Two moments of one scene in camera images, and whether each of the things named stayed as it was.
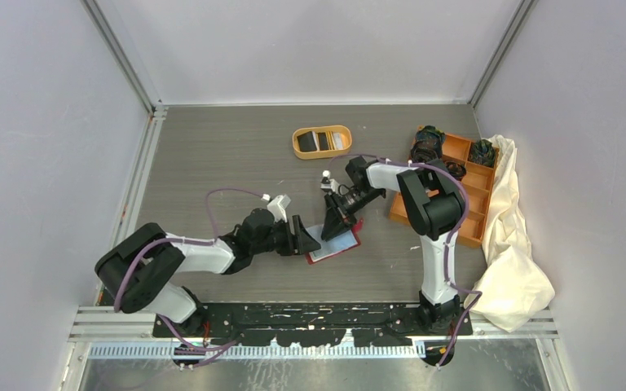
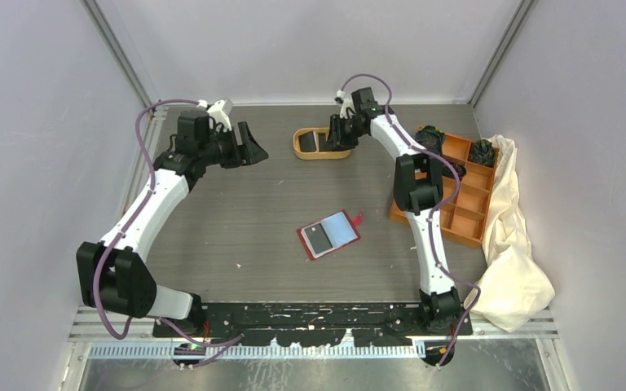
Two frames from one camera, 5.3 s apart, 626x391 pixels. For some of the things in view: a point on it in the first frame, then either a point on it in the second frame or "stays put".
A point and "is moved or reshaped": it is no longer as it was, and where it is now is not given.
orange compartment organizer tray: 478,182 stays put
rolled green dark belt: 482,151 stays put
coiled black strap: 456,169 stays put
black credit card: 306,142 is moved or reshaped
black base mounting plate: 317,324 stays put
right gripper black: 337,217 to 336,141
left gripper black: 304,241 to 248,153
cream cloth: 511,291 stays put
